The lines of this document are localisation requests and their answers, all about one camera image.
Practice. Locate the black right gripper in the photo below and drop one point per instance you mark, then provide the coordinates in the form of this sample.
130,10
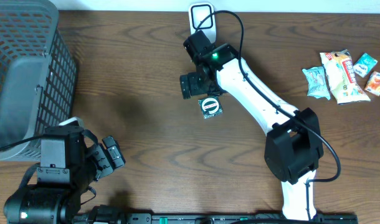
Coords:
191,86

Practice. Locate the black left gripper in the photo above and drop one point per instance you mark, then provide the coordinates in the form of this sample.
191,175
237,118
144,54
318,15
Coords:
112,152

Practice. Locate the light green wipes pack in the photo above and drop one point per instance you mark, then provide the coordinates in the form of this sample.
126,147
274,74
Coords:
317,86

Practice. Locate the white blue snack bag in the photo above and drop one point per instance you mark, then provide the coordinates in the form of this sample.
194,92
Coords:
341,77

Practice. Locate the green tissue pack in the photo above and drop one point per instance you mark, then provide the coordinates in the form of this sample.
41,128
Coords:
364,65

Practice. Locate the orange tissue pack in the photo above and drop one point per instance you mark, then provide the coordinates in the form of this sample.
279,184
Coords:
373,84

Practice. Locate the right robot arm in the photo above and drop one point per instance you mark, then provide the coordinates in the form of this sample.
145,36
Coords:
293,145

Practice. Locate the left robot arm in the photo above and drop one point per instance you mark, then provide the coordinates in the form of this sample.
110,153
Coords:
72,158

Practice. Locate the white barcode scanner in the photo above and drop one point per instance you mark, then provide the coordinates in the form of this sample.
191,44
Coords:
197,13

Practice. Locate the grey plastic shopping basket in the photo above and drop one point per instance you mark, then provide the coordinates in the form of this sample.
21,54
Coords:
37,77

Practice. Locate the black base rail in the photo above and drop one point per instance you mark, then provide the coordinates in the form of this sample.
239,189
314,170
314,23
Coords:
146,218

